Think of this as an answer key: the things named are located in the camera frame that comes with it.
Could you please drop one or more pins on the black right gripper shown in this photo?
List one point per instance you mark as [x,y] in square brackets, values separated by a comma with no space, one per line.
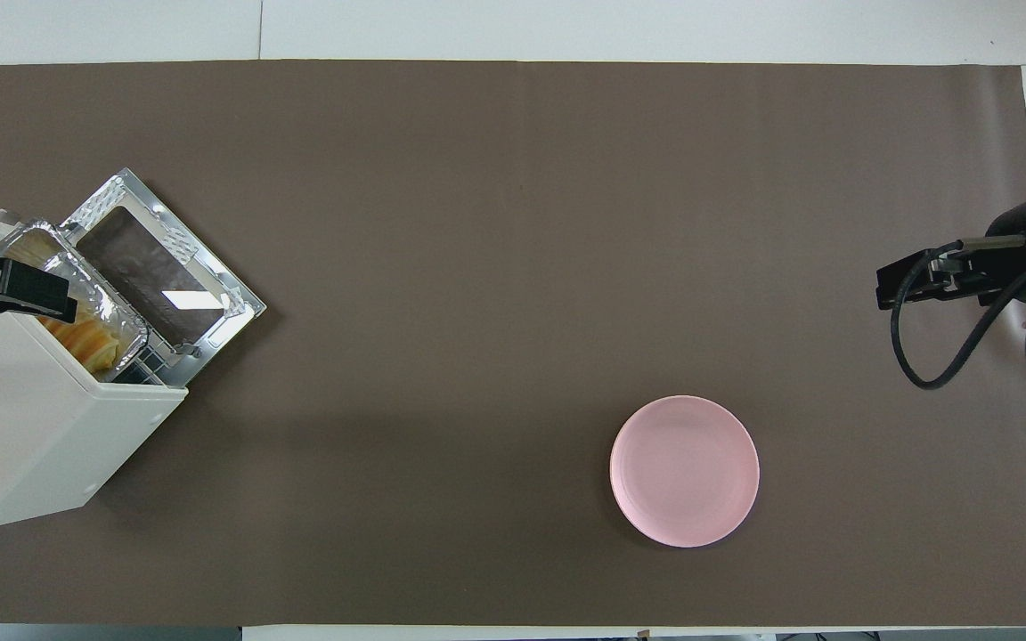
[1003,267]

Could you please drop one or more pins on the silver foil baking tray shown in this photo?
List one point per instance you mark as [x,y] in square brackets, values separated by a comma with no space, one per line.
[112,307]

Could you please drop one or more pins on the brown table mat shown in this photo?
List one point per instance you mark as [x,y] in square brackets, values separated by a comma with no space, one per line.
[442,223]

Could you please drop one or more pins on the pink round plate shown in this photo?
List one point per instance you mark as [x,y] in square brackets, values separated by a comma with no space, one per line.
[684,472]

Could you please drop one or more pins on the yellow sliced bread loaf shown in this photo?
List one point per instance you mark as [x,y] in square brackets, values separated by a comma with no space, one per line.
[85,343]

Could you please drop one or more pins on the cream toaster oven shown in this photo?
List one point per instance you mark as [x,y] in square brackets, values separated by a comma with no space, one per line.
[32,427]

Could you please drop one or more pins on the glass oven door silver frame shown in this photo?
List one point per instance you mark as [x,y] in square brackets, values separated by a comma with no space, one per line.
[241,307]

